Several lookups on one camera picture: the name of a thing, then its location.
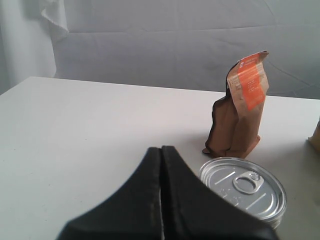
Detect brown paper bag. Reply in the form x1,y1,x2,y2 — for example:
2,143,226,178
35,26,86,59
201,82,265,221
308,120,320,154

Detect white backdrop cloth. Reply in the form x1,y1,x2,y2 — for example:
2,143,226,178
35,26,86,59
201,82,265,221
0,0,320,99

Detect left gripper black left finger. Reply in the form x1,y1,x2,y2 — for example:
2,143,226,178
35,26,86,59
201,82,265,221
59,147,162,240

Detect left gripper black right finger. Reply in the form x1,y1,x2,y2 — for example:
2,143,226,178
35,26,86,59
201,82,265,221
161,146,279,240

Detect brown pouch with orange label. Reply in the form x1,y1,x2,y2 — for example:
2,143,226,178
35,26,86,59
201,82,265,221
202,51,269,159

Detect clear jar with metal lid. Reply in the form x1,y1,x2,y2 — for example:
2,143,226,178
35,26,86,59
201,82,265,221
199,157,287,229

